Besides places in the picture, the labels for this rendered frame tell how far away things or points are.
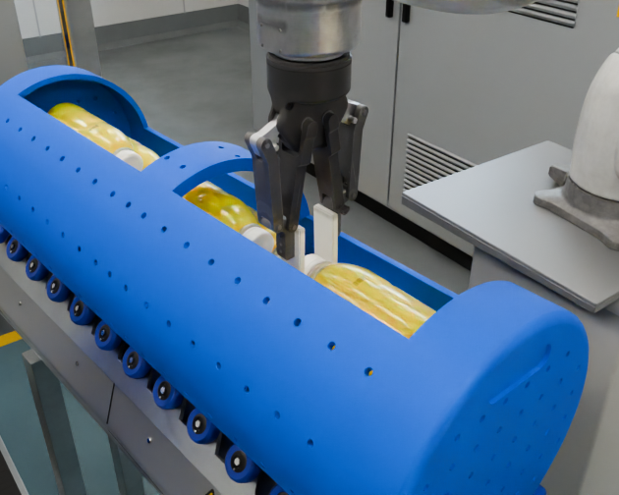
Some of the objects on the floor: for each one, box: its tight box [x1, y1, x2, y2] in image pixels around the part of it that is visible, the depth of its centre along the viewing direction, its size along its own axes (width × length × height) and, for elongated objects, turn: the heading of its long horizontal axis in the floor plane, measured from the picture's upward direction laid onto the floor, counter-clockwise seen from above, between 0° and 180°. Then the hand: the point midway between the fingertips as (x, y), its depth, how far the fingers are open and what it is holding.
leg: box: [22, 349, 87, 495], centre depth 163 cm, size 6×6×63 cm
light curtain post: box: [56, 0, 102, 78], centre depth 186 cm, size 6×6×170 cm
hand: (309, 247), depth 74 cm, fingers closed on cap, 4 cm apart
